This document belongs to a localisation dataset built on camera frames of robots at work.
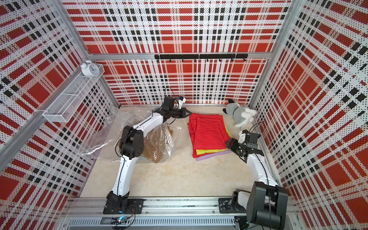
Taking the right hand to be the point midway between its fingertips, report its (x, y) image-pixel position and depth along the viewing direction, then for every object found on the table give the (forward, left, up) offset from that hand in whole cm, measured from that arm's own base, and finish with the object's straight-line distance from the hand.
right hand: (230, 143), depth 87 cm
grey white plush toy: (+22, -12, -1) cm, 25 cm away
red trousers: (+8, +13, +1) cm, 15 cm away
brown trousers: (0, +46, +1) cm, 46 cm away
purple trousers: (-4, +10, -8) cm, 14 cm away
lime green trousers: (-4, +18, -2) cm, 19 cm away
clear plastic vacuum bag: (-2, +76, +2) cm, 76 cm away
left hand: (+23, +23, +4) cm, 33 cm away
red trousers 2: (-4, +22, -4) cm, 23 cm away
